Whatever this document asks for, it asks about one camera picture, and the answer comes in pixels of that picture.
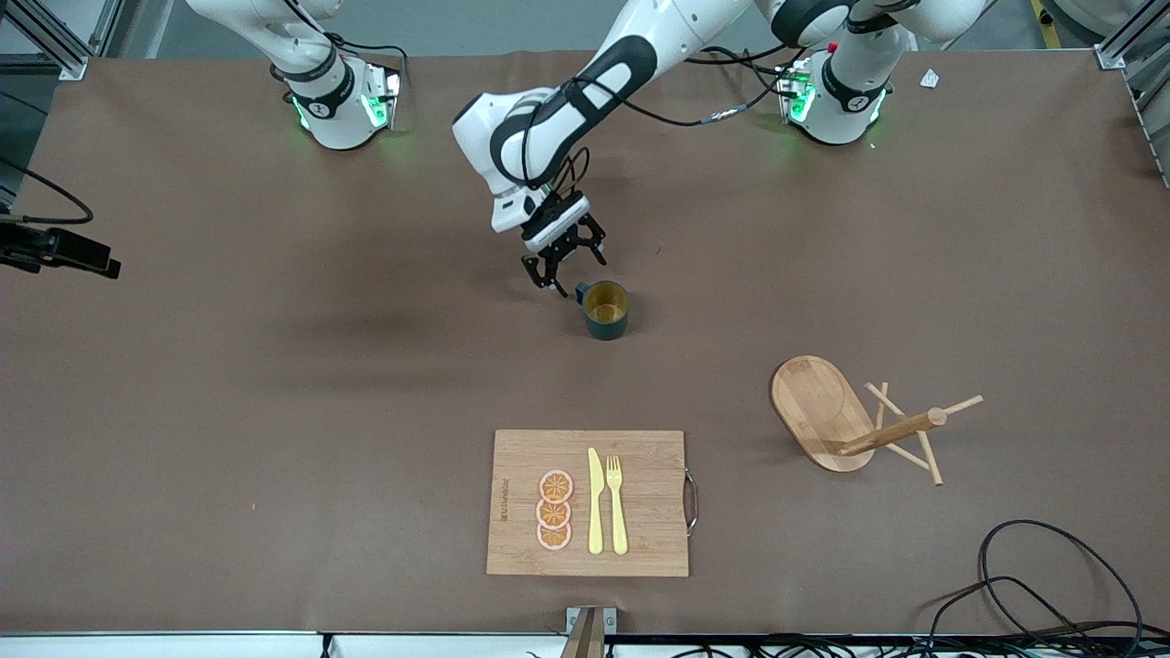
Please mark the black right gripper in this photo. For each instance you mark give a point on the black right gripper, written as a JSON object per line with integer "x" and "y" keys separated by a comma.
{"x": 14, "y": 235}

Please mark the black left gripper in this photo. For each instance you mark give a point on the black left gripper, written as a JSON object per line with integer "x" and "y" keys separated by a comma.
{"x": 555, "y": 222}

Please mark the dark green cup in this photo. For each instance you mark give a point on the dark green cup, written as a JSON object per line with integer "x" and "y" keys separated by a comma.
{"x": 605, "y": 318}

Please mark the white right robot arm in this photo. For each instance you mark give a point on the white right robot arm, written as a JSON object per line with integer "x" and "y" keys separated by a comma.
{"x": 338, "y": 119}

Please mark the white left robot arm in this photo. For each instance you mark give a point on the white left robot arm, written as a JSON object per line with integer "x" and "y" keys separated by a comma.
{"x": 480, "y": 128}

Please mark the wooden cup rack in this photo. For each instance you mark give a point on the wooden cup rack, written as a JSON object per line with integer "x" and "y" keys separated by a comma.
{"x": 813, "y": 407}

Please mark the toy orange slice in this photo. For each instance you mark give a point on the toy orange slice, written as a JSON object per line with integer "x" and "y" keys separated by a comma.
{"x": 553, "y": 537}
{"x": 556, "y": 485}
{"x": 553, "y": 514}

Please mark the yellow plastic knife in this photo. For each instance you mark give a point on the yellow plastic knife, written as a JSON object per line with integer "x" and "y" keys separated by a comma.
{"x": 595, "y": 512}

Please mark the bamboo cutting board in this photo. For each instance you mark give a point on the bamboo cutting board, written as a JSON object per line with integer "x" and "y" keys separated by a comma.
{"x": 649, "y": 512}

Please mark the yellow plastic fork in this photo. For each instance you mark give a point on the yellow plastic fork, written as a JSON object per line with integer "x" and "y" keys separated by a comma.
{"x": 619, "y": 521}

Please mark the brown table cover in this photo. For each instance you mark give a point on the brown table cover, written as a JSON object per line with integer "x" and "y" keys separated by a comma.
{"x": 366, "y": 439}

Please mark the white paper scrap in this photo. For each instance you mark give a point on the white paper scrap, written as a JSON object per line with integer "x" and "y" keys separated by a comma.
{"x": 930, "y": 79}

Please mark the aluminium frame profile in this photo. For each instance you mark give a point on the aluminium frame profile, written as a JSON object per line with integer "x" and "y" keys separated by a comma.
{"x": 1111, "y": 57}
{"x": 69, "y": 64}

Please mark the metal bracket with post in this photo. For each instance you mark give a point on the metal bracket with post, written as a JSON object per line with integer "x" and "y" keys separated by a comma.
{"x": 590, "y": 631}

